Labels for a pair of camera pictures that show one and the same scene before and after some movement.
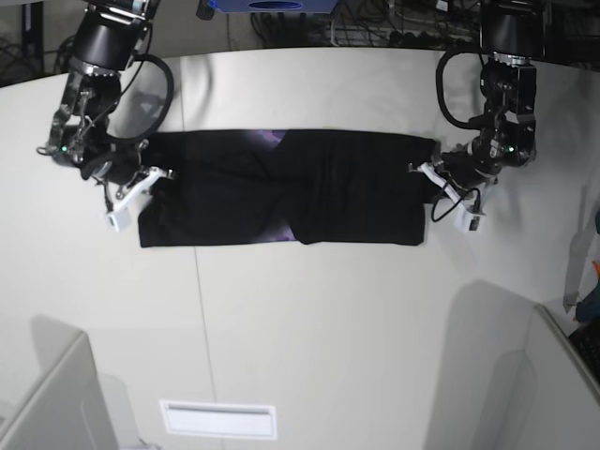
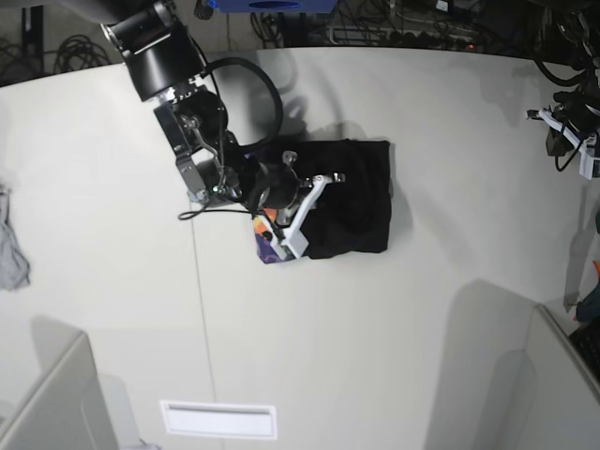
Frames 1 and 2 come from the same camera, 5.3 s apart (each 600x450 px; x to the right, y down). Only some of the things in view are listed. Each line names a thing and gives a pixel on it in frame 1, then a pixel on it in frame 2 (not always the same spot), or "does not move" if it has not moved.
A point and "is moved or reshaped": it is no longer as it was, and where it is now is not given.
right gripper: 466,168 -> 576,118
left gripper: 119,170 -> 277,187
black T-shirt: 302,187 is moved or reshaped
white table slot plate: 219,419 does not move
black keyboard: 586,341 does not move
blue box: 274,7 does not move
